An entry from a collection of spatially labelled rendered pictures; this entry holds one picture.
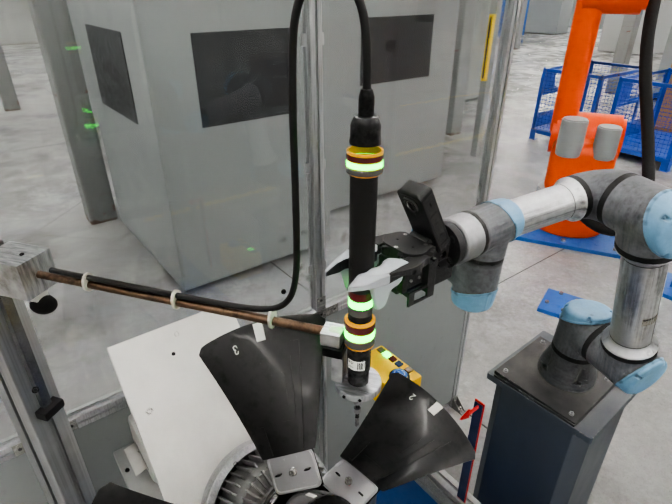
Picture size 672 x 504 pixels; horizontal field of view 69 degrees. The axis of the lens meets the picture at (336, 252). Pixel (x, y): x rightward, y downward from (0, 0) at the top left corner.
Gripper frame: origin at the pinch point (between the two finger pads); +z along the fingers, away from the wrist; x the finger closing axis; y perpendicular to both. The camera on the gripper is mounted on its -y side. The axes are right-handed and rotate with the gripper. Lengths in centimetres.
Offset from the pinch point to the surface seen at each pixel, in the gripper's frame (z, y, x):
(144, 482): 23, 79, 52
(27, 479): 46, 78, 70
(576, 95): -379, 49, 167
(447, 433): -25, 45, -2
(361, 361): -1.9, 14.6, -1.7
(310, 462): 3.7, 37.7, 4.1
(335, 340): 0.3, 11.8, 1.5
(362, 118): -1.6, -19.6, -0.9
